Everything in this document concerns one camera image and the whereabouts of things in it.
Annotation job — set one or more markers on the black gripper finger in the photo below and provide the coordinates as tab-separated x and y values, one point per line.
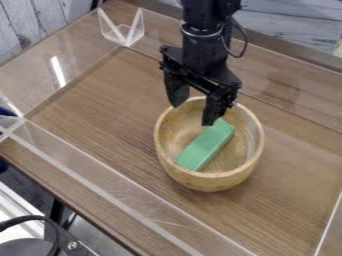
218	101
177	88

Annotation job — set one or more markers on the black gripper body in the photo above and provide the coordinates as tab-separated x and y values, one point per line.
201	58

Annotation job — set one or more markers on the brown wooden bowl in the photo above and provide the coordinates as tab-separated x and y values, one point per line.
233	164

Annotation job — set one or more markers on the black table leg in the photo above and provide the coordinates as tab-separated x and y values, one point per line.
56	211

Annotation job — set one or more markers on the green rectangular block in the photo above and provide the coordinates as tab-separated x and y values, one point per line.
201	151

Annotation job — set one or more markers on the clear acrylic corner bracket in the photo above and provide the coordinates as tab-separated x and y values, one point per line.
122	34

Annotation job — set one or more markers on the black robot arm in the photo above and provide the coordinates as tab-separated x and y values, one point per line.
206	13

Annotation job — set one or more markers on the blue object at left edge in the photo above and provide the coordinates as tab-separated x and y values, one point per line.
6	112

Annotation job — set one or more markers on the grey metal base plate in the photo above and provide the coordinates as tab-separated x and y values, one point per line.
67	246

